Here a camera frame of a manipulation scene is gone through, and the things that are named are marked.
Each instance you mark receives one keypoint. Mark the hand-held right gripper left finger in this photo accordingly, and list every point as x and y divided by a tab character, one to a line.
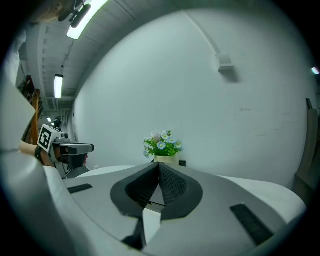
100	200

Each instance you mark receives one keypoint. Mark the white wall junction box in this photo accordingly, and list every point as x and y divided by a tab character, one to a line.
226	63

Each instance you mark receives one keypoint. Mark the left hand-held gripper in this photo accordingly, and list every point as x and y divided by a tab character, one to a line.
46	137

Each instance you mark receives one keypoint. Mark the potted flower plant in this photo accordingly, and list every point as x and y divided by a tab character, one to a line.
163	147

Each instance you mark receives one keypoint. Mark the person's white shirt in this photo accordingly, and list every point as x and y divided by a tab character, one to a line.
15	112

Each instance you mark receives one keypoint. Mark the long ceiling light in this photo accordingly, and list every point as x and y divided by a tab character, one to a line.
58	86
82	20

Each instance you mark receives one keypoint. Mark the white kidney-shaped table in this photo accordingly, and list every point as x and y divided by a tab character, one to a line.
257	192

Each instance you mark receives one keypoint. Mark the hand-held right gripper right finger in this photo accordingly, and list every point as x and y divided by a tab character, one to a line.
215	215

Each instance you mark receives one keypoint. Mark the dark wooden furniture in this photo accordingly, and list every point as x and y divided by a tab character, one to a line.
35	112

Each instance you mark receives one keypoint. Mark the black head camera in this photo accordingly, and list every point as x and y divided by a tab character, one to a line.
78	13

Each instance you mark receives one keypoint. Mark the person's left forearm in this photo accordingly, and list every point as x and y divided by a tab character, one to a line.
28	148

